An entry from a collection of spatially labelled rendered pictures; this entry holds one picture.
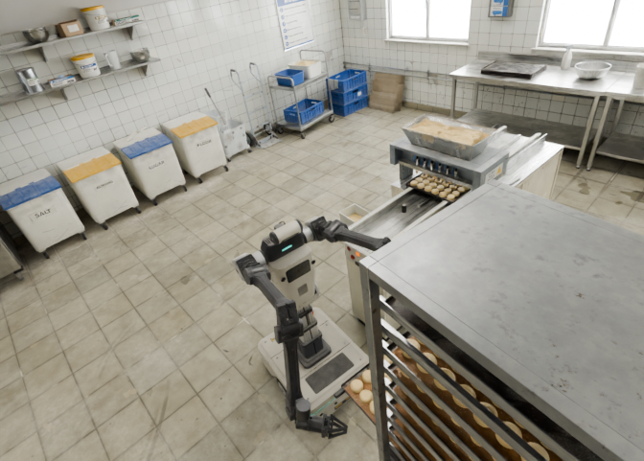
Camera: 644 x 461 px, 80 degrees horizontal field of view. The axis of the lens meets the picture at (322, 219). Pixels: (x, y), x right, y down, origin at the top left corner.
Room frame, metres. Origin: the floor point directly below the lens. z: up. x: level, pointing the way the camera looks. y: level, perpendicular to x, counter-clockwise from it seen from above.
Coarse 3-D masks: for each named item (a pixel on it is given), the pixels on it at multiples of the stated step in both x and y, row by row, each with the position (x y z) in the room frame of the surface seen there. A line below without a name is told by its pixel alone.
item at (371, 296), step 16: (368, 256) 0.65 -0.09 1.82; (368, 288) 0.61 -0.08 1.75; (368, 304) 0.62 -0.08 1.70; (368, 320) 0.62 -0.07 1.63; (368, 336) 0.63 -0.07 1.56; (368, 352) 0.63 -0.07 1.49; (384, 384) 0.62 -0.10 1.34; (384, 400) 0.62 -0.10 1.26; (384, 416) 0.62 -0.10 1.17; (384, 432) 0.62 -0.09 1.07; (384, 448) 0.62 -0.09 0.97
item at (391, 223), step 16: (400, 208) 2.19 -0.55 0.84; (416, 208) 2.16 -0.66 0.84; (432, 208) 2.13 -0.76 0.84; (384, 224) 2.04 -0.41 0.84; (400, 224) 2.01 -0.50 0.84; (352, 272) 1.93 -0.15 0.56; (352, 288) 1.95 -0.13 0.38; (352, 304) 1.97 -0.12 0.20; (384, 320) 1.70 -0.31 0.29; (384, 336) 1.71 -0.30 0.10
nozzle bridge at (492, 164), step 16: (400, 144) 2.50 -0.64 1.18; (400, 160) 2.50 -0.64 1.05; (432, 160) 2.32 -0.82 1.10; (448, 160) 2.15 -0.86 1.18; (464, 160) 2.12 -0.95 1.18; (480, 160) 2.09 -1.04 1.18; (496, 160) 2.05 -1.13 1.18; (400, 176) 2.59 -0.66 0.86; (448, 176) 2.17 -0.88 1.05; (464, 176) 2.12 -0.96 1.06; (480, 176) 1.95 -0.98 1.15; (496, 176) 2.06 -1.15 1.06
